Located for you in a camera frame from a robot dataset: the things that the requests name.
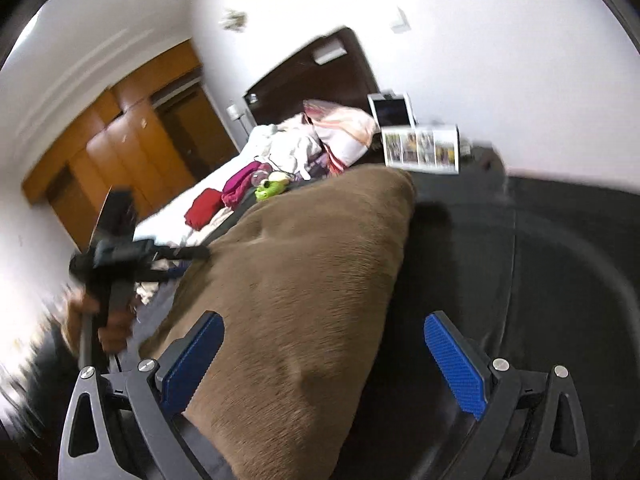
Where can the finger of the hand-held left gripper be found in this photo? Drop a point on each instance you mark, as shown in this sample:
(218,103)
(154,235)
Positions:
(160,274)
(185,252)

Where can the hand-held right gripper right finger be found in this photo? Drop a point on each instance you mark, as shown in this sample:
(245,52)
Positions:
(455,365)

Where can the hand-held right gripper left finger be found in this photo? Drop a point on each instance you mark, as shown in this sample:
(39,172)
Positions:
(192,365)

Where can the brown fleece garment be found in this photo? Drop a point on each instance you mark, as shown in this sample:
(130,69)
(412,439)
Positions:
(310,285)

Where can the pile of white clothes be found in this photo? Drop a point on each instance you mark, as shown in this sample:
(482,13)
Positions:
(295,147)

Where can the person's left hand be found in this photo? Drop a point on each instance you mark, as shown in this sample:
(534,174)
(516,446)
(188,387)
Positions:
(115,330)

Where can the bed with white blanket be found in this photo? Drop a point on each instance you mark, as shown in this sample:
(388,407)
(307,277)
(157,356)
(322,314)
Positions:
(167,220)

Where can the red folded cloth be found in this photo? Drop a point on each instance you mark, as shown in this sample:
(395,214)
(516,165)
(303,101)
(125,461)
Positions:
(202,207)

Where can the magenta cloth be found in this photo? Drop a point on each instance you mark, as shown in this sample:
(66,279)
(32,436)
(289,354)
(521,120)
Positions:
(240,185)

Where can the clear glass ball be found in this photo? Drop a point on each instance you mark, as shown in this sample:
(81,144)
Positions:
(259,177)

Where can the orange wooden wardrobe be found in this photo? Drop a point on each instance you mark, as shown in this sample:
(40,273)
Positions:
(135,150)

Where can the cream round toy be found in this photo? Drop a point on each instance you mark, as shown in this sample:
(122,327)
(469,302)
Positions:
(279,177)

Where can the brown wooden door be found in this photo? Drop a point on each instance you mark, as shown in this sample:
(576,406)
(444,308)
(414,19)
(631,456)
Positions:
(200,125)

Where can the black cloth cover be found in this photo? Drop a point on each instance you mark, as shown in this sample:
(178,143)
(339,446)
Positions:
(550,260)

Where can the white bedside lamp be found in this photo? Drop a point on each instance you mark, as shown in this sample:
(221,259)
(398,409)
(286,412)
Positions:
(234,111)

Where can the pink striped pillow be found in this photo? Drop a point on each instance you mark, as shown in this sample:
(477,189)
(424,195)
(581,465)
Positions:
(345,127)

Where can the dark wooden headboard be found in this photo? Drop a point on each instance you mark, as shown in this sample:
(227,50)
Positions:
(320,80)

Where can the green toy camera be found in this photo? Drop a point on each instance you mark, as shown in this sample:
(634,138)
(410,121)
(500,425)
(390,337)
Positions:
(267,191)

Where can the photo collage frame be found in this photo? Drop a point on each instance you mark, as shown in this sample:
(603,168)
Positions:
(420,147)

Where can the wall decoration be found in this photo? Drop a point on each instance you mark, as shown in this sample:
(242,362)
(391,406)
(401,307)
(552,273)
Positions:
(234,19)

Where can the white wall switch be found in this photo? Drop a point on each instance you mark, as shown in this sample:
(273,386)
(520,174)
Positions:
(400,22)

